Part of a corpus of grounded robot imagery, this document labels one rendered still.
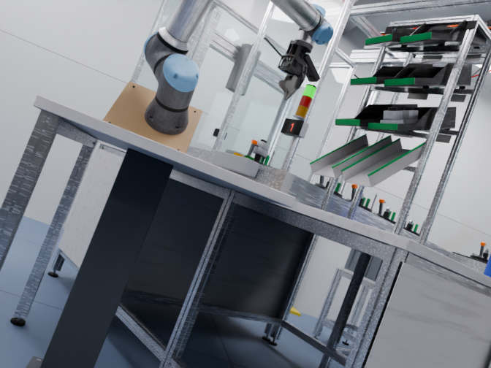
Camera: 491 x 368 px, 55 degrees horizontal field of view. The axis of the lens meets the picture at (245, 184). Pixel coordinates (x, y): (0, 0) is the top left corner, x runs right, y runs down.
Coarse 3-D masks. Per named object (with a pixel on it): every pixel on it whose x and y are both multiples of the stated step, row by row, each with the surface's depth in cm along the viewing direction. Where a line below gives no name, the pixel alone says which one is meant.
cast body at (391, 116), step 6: (390, 108) 154; (396, 108) 154; (384, 114) 156; (390, 114) 154; (396, 114) 154; (402, 114) 155; (384, 120) 155; (390, 120) 153; (396, 120) 154; (402, 120) 155
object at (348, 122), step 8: (368, 104) 179; (376, 104) 181; (384, 104) 183; (392, 104) 184; (400, 104) 169; (408, 104) 171; (416, 104) 173; (360, 112) 177; (368, 112) 179; (376, 112) 181; (336, 120) 172; (344, 120) 168; (352, 120) 164; (360, 120) 161; (368, 120) 163; (376, 120) 165
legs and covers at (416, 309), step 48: (192, 192) 254; (192, 240) 260; (240, 240) 282; (288, 240) 307; (336, 240) 134; (144, 288) 247; (192, 288) 173; (240, 288) 289; (288, 288) 316; (384, 288) 119; (432, 288) 129; (480, 288) 151; (144, 336) 186; (384, 336) 119; (432, 336) 135; (480, 336) 156
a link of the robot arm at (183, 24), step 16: (192, 0) 145; (208, 0) 145; (176, 16) 149; (192, 16) 147; (160, 32) 152; (176, 32) 151; (192, 32) 153; (144, 48) 159; (160, 48) 153; (176, 48) 152
